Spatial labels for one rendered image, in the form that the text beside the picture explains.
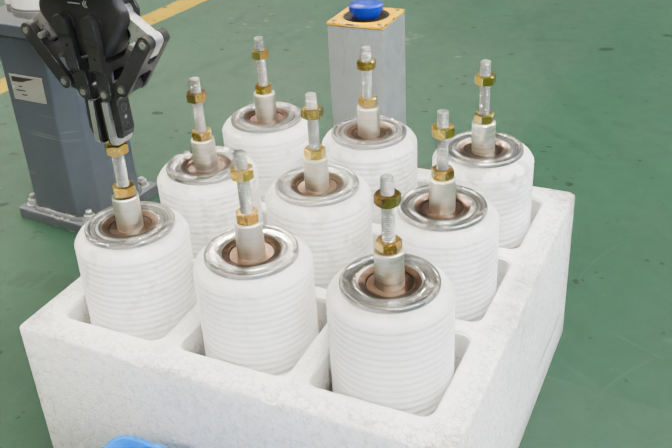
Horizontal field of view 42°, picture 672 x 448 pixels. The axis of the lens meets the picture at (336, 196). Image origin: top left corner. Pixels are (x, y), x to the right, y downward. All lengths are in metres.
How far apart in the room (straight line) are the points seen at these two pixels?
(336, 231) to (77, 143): 0.56
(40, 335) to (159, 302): 0.11
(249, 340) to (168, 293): 0.10
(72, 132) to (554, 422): 0.72
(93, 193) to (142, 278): 0.54
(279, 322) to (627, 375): 0.43
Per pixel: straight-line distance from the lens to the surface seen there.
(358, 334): 0.62
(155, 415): 0.75
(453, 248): 0.70
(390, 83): 1.03
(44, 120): 1.23
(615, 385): 0.96
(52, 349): 0.78
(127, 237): 0.74
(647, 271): 1.14
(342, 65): 1.02
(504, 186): 0.81
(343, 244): 0.76
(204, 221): 0.81
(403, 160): 0.85
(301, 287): 0.68
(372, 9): 1.01
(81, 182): 1.25
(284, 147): 0.89
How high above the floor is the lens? 0.62
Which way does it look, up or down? 29 degrees down
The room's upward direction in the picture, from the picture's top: 3 degrees counter-clockwise
